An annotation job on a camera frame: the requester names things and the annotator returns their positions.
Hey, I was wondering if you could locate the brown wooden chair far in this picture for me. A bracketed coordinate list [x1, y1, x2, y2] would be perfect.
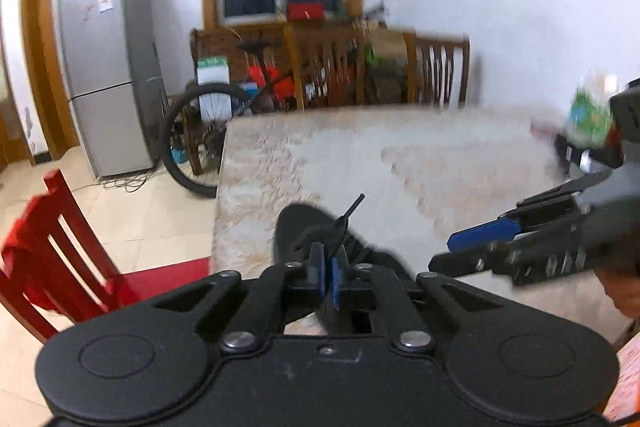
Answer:
[284, 24, 366, 110]

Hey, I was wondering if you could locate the black bicycle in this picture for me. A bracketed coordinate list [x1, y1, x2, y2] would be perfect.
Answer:
[158, 5, 392, 198]

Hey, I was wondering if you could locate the wooden bench under window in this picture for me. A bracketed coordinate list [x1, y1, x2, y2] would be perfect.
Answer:
[189, 22, 291, 81]

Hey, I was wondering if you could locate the brown wooden chair near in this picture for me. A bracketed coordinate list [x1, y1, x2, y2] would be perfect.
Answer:
[402, 31, 471, 109]

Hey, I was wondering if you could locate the brown wooden chair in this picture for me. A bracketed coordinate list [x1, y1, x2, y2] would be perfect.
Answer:
[284, 24, 366, 110]
[402, 31, 471, 109]

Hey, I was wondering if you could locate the green snack bag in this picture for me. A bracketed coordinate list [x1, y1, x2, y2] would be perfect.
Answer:
[566, 72, 620, 146]

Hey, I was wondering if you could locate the black shoelace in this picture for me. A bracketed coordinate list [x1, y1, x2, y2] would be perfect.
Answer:
[326, 193, 364, 256]

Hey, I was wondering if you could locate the white green carton box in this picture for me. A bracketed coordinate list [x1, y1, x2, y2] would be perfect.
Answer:
[196, 56, 232, 122]

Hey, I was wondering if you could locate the red box on sill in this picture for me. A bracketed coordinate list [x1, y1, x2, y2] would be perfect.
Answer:
[286, 2, 326, 22]

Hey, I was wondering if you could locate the person right hand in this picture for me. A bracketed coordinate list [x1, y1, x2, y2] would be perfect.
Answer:
[596, 270, 640, 319]

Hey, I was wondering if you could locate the red wooden chair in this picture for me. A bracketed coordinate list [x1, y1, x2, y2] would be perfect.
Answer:
[1, 170, 209, 343]

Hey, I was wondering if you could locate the cardboard box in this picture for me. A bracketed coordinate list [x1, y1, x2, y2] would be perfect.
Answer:
[369, 27, 407, 64]

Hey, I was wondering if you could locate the silver refrigerator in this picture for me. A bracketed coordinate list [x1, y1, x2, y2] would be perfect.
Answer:
[51, 0, 166, 178]

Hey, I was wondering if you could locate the black sneaker with white swoosh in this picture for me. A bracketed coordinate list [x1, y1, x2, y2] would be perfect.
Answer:
[271, 201, 417, 333]

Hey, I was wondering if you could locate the orange printed bag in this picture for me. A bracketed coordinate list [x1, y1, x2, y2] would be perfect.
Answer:
[604, 334, 640, 423]

